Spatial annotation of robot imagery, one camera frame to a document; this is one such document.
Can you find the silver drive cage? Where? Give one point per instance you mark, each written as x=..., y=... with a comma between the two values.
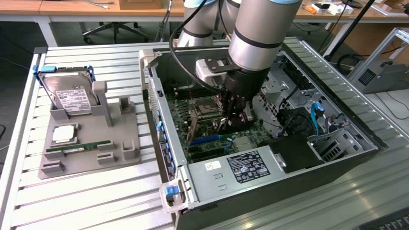
x=277, y=87

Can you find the black office chair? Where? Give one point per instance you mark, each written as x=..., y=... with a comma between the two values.
x=115, y=28

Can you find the aluminium profile frame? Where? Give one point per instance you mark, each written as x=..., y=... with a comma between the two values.
x=382, y=46

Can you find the silver CPU chip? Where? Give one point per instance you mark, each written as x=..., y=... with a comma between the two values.
x=64, y=133

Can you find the green motherboard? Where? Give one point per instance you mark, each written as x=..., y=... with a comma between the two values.
x=177, y=112

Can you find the black keyboard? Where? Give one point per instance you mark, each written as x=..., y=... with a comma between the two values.
x=393, y=225

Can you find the thin locking lever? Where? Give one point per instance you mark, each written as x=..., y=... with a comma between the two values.
x=191, y=95

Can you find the black tripod pole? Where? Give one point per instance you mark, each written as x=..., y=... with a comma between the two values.
x=352, y=25

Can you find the green RAM stick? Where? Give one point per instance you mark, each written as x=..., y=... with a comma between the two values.
x=80, y=147

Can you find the silver hard disk drive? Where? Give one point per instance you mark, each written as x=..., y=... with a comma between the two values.
x=69, y=95

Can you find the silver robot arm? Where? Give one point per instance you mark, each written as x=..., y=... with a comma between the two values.
x=261, y=36

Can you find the blue case latch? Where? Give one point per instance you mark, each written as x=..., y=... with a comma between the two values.
x=169, y=191

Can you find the black RAM slot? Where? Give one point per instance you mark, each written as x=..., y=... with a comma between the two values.
x=184, y=90
x=184, y=87
x=185, y=93
x=185, y=96

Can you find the grey parts rack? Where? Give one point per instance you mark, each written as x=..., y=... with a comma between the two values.
x=83, y=134

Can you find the orange white box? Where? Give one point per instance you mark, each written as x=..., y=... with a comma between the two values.
x=316, y=9

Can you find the black stand base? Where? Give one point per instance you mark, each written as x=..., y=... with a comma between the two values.
x=350, y=3

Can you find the grey wrist camera housing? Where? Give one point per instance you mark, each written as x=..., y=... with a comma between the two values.
x=204, y=72

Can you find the blue expansion slot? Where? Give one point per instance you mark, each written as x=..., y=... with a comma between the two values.
x=208, y=139

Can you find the silver power supply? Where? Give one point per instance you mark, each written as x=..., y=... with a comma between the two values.
x=217, y=182

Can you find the CPU socket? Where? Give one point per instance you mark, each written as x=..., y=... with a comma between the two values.
x=204, y=107

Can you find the graphics card with metal bracket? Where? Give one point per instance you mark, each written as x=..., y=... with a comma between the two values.
x=192, y=130

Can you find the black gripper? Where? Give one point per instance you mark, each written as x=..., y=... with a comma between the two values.
x=245, y=81

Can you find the blue disk caddy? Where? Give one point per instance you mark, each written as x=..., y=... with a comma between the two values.
x=48, y=69

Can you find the black plastic shroud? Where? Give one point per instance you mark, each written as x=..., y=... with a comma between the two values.
x=293, y=153

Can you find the perforated silver disk bay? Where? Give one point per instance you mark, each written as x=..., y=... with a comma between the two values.
x=338, y=143

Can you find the black open PC case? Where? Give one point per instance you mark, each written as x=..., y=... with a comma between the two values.
x=288, y=191

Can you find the short black expansion slot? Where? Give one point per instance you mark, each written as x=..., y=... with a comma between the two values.
x=193, y=149

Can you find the wooden block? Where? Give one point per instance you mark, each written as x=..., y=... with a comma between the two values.
x=396, y=4

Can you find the silver chipset heatsink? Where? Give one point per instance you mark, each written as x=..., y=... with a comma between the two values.
x=242, y=143

